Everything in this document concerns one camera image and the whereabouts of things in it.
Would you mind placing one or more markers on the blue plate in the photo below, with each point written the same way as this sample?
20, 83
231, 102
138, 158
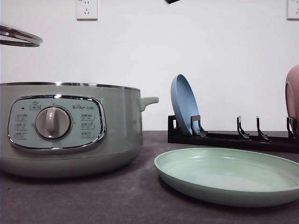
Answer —
184, 103

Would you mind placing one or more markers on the black plate rack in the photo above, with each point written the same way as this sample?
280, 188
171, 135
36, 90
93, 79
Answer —
176, 134

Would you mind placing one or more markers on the pink plate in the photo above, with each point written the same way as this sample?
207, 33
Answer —
292, 97

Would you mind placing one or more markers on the glass lid with green knob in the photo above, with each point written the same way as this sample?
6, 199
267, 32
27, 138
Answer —
12, 37

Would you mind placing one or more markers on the green electric steamer pot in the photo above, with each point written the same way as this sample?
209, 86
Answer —
69, 130

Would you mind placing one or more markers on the green plate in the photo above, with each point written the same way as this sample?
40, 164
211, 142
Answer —
229, 177

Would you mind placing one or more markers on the grey table mat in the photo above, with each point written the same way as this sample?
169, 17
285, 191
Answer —
134, 193

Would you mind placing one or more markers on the white wall socket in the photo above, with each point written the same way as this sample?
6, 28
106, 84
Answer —
293, 10
86, 10

